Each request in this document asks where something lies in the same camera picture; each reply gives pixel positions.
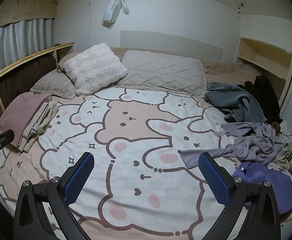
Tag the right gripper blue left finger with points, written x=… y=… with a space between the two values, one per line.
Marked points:
x=30 y=218

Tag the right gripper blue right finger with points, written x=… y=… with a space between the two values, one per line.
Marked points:
x=262 y=220

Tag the folded pink garment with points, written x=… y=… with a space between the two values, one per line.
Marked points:
x=20 y=112

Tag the folded beige garments stack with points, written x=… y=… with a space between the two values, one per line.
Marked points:
x=38 y=125

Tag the wooden bedside shelf left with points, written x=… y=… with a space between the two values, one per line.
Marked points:
x=21 y=75

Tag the grey lilac ribbed garment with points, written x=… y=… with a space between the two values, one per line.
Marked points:
x=256 y=142

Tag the small beige quilted pillow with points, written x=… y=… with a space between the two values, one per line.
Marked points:
x=55 y=83

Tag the white blue curtain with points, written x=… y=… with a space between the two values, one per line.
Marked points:
x=21 y=39

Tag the cartoon bear print blanket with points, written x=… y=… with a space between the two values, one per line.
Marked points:
x=140 y=188

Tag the dark teal sweater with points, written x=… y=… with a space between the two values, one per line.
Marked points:
x=235 y=103

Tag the white fluffy pillow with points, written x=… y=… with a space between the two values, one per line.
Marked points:
x=94 y=69

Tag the black garment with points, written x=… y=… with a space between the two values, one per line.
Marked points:
x=264 y=93

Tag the brown paper curtain valance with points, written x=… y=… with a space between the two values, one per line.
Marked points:
x=13 y=11

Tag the wooden shelf right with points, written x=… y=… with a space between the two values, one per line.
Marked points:
x=275 y=63

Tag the large beige quilted pillow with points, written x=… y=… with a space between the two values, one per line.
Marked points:
x=163 y=72

